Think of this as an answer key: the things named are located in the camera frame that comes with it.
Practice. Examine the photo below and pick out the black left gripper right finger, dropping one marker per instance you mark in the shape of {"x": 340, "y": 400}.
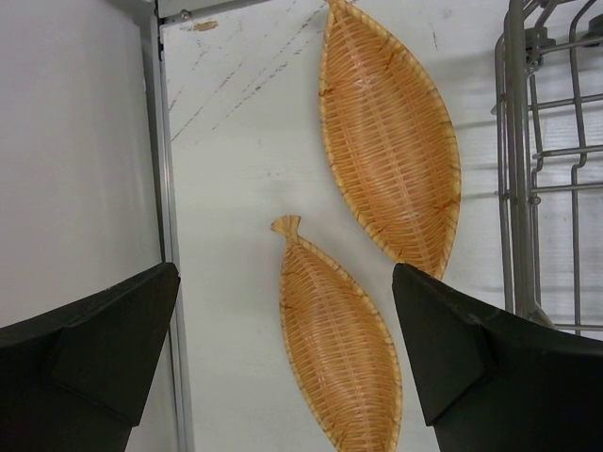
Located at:
{"x": 488, "y": 380}

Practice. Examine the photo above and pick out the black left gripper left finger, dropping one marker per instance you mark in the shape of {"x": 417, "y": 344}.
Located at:
{"x": 77, "y": 378}

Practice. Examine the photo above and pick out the near fish-shaped woven plate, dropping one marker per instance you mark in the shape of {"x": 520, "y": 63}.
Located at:
{"x": 340, "y": 350}

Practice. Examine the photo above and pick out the fish-shaped woven plate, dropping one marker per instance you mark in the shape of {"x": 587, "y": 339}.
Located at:
{"x": 389, "y": 140}
{"x": 340, "y": 350}

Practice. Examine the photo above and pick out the far fish-shaped woven plate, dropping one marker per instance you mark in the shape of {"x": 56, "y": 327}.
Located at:
{"x": 389, "y": 140}

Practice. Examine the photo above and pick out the grey wire dish rack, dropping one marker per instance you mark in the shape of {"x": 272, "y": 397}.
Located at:
{"x": 548, "y": 79}

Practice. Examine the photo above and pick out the aluminium table edge rail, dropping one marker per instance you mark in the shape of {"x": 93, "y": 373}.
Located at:
{"x": 240, "y": 145}

